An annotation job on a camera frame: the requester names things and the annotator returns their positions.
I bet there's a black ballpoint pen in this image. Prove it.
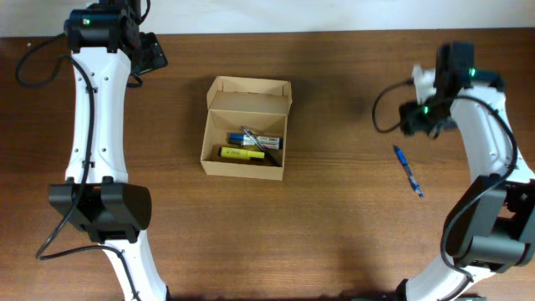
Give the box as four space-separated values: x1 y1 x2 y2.
242 126 282 167

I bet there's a brown cardboard box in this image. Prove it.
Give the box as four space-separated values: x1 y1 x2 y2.
201 76 293 181

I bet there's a left black cable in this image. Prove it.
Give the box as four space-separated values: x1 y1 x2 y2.
14 0 151 301

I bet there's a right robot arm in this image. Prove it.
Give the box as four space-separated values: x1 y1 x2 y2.
395 42 534 300

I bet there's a blue ballpoint pen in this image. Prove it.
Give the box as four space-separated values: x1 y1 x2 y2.
393 145 424 198

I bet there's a yellow highlighter marker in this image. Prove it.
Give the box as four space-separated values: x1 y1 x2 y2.
217 147 265 161

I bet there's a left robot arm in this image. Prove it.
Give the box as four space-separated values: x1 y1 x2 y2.
49 1 170 300

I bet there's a blue capped whiteboard marker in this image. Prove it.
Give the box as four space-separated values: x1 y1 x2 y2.
228 134 283 145

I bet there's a black capped whiteboard marker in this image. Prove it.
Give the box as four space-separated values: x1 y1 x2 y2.
240 136 283 150

